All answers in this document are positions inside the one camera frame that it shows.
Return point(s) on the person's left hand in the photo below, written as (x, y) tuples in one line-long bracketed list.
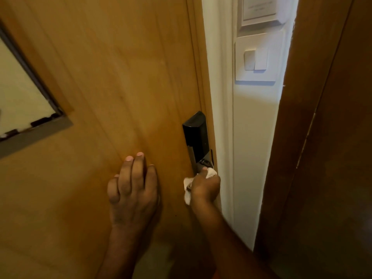
[(133, 197)]

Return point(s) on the person's right hand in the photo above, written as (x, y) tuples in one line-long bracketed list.
[(205, 188)]

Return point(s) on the white wipe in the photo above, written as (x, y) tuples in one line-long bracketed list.
[(187, 198)]

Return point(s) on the person's right forearm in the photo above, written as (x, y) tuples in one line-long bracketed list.
[(226, 246)]

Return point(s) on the black electronic door lock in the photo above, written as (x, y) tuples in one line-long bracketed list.
[(196, 136)]

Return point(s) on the light wooden door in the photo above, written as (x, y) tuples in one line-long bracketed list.
[(116, 69)]

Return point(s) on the grey framed door notice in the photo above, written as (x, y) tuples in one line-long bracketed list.
[(20, 107)]

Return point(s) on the dark wooden wardrobe panel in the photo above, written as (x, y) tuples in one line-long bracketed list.
[(325, 142)]

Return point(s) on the white key card holder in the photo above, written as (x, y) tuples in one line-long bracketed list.
[(261, 11)]

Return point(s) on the white door frame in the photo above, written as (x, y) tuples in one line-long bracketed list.
[(221, 84)]

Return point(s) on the white light switch plate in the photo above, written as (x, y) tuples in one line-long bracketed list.
[(261, 58)]

